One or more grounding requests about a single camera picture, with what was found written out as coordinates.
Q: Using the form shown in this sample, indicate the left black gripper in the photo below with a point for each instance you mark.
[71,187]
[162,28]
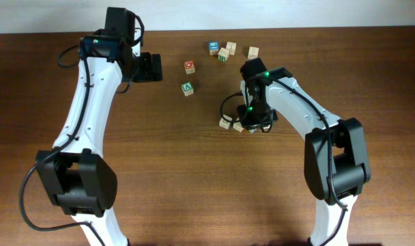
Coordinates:
[147,72]

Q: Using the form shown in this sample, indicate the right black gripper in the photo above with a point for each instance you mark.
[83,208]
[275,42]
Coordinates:
[246,121]

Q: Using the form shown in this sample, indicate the red sided wooden block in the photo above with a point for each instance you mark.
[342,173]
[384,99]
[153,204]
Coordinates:
[238,126]

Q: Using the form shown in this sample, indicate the blue number wooden block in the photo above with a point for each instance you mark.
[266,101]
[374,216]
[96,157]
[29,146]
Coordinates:
[225,122]

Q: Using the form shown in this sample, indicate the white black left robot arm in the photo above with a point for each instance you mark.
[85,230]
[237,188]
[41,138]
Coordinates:
[74,174]

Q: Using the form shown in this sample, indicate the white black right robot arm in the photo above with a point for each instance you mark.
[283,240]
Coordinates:
[336,163]

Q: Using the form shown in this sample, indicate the red top wooden block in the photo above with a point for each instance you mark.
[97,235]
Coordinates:
[189,67]

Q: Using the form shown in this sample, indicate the green V wooden block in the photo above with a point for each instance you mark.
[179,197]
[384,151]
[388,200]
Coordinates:
[187,88]

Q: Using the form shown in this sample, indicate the plain wooden block rightmost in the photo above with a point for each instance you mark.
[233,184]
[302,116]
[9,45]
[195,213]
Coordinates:
[253,52]

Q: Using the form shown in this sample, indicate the plain wooden block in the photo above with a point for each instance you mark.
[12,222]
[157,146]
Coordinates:
[253,52]
[231,47]

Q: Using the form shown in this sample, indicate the green letter wooden block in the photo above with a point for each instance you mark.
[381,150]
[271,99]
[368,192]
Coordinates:
[223,54]

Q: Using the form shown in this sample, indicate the blue top wooden block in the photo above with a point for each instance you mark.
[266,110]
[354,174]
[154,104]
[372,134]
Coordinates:
[213,47]

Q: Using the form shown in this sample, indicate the plain wooden block far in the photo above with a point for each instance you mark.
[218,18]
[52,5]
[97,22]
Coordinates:
[231,47]

